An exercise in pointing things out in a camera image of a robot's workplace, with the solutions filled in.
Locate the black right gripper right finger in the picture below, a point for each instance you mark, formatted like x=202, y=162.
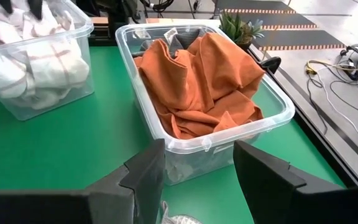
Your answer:
x=267, y=186

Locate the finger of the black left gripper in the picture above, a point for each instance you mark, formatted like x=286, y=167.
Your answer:
x=5, y=5
x=36, y=7

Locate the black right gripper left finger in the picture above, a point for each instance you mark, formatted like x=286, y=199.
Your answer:
x=146, y=183

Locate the white plaid towel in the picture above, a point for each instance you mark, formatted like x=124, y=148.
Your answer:
x=51, y=62

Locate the clear plastic bin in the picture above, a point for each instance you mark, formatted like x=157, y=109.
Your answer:
x=82, y=31
x=197, y=149

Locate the grey waffle towel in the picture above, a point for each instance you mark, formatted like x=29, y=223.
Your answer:
x=185, y=39

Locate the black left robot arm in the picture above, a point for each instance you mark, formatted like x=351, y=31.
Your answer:
x=118, y=18

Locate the plain white towel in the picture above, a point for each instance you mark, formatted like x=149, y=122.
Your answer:
x=182, y=219

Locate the black table clamp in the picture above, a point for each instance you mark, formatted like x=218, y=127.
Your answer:
x=270, y=63

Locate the black hazard-striped floor mat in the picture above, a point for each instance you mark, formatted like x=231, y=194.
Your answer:
x=275, y=20
x=253, y=4
x=294, y=39

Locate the potted succulent plant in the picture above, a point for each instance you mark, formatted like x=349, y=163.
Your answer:
x=239, y=31

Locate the black metal table frame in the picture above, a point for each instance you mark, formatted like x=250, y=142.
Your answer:
x=325, y=146

